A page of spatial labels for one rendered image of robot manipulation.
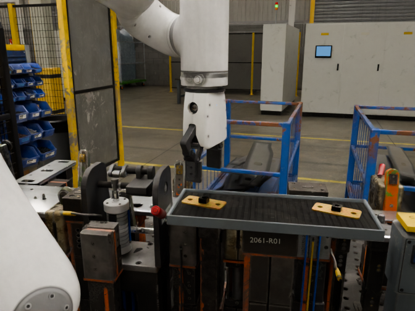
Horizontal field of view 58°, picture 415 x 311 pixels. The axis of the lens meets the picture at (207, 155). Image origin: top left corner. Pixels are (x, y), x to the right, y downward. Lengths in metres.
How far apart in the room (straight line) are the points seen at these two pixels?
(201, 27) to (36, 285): 0.44
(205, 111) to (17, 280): 0.37
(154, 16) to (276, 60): 8.07
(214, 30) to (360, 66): 8.16
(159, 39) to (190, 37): 0.09
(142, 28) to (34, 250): 0.40
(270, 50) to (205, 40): 8.13
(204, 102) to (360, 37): 8.17
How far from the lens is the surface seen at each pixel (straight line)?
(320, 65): 8.72
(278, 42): 8.74
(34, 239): 0.50
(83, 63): 4.08
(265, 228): 0.66
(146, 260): 0.94
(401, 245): 0.75
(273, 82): 8.77
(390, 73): 8.85
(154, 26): 0.71
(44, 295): 0.50
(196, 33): 0.65
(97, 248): 0.86
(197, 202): 0.74
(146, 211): 1.11
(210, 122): 0.65
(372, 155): 2.75
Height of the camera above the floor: 1.45
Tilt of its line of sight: 16 degrees down
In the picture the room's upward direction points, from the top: straight up
